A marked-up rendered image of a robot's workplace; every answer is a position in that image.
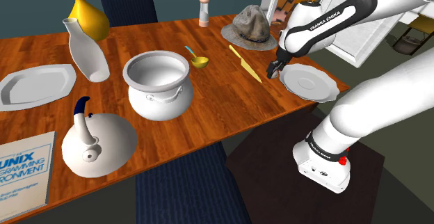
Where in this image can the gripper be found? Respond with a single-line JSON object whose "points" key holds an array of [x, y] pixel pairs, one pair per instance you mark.
{"points": [[274, 68]]}

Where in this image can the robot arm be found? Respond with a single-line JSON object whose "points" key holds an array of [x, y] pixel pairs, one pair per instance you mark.
{"points": [[373, 98]]}

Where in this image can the yellow knife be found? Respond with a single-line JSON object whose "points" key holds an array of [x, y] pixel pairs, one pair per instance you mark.
{"points": [[246, 64]]}

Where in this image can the round white scalloped plate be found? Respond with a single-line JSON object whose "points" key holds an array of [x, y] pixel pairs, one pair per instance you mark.
{"points": [[308, 82]]}

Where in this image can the grey brimmed hat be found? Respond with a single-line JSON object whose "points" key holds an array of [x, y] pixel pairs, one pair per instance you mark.
{"points": [[250, 30]]}

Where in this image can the pink and white pepper mill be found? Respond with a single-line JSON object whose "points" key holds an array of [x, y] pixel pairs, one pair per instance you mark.
{"points": [[203, 11]]}

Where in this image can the large white pot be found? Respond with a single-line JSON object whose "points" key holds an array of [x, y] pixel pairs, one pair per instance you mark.
{"points": [[159, 87]]}

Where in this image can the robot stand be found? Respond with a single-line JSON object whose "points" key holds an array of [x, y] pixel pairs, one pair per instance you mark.
{"points": [[305, 189]]}

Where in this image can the dark round pot on stand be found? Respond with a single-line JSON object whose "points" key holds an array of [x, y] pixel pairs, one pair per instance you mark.
{"points": [[407, 43]]}

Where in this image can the dark blue chair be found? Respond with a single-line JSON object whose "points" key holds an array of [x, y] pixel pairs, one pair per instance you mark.
{"points": [[190, 189], [127, 1]]}

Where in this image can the white narrow-neck vase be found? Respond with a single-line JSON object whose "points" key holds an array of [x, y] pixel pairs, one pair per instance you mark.
{"points": [[86, 53]]}

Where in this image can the white kettle with blue spout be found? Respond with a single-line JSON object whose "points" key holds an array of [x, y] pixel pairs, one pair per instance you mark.
{"points": [[98, 145]]}

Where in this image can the yellow long-neck vase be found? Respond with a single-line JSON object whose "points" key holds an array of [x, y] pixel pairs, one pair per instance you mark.
{"points": [[89, 16]]}

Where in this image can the white octagonal platter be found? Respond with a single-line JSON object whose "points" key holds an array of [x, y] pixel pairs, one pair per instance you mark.
{"points": [[35, 86]]}

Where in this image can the grey book with blue lettering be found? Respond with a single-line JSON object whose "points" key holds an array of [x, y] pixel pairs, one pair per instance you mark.
{"points": [[22, 174]]}

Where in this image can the white door frame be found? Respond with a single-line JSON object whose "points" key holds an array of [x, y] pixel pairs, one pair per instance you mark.
{"points": [[359, 36]]}

